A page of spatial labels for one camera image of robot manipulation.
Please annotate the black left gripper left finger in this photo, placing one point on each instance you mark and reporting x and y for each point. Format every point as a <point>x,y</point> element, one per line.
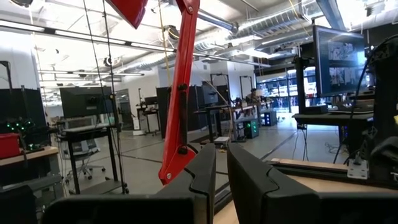
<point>174,208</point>

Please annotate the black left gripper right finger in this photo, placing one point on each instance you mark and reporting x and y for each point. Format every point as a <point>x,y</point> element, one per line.
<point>280,205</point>

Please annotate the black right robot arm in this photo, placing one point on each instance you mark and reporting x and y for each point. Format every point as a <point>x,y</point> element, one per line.
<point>385,93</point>

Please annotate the grey office chair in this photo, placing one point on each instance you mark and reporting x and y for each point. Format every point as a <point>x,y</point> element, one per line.
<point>84,152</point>

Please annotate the wooden workbench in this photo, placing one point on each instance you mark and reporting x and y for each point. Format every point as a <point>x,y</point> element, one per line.
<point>311,172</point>
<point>31,155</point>

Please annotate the computer with green lights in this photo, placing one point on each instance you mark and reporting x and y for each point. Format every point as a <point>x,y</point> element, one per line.
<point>251,129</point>

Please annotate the black desk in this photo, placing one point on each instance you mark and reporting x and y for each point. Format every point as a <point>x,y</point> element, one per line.
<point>332,119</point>

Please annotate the black equipment cart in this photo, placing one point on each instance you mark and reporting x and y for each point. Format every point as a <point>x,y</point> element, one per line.
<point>90,132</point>

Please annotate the person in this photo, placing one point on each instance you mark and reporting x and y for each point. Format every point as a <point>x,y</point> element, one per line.
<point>253,95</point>

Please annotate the red desk lamp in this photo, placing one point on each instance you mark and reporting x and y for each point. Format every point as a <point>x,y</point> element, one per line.
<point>180,93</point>

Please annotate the black monitor stand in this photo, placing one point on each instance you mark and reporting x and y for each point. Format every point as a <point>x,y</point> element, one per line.
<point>300,84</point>

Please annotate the dark monitor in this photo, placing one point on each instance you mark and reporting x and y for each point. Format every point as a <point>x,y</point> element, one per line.
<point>84,102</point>

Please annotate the large lit monitor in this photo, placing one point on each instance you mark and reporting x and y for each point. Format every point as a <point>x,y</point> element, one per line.
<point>339,62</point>

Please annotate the red toolbox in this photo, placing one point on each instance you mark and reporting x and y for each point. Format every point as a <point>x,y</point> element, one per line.
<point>9,146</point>

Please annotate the black screen panel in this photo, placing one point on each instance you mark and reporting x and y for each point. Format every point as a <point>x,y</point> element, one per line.
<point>21,105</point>

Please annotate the white metal base bracket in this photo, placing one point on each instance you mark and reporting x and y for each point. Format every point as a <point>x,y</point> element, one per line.
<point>357,169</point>

